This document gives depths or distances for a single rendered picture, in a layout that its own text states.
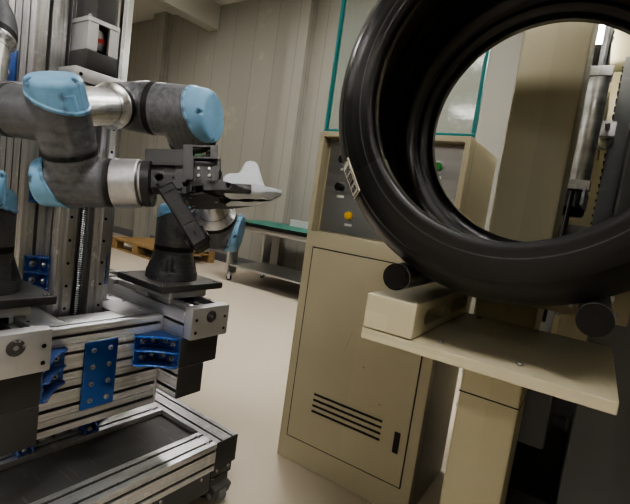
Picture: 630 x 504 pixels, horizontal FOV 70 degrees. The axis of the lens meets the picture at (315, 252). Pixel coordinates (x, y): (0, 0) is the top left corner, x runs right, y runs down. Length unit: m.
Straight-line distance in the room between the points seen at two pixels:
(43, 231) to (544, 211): 1.22
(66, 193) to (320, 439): 1.34
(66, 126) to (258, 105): 5.78
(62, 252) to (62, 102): 0.68
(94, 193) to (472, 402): 0.89
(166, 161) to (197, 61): 6.86
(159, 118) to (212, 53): 6.33
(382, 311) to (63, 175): 0.52
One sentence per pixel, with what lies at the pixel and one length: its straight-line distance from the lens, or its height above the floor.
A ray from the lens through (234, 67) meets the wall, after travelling 6.94.
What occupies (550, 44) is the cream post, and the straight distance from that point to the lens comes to 1.14.
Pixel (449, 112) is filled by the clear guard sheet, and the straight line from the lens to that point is 1.55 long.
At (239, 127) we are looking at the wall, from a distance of 6.60.
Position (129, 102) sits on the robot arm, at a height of 1.15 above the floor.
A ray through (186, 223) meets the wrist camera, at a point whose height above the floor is 0.94.
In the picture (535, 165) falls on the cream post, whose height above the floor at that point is 1.14.
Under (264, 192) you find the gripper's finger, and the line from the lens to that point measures 0.71.
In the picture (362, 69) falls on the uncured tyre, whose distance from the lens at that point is 0.77.
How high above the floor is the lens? 1.00
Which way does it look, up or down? 6 degrees down
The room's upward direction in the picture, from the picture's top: 8 degrees clockwise
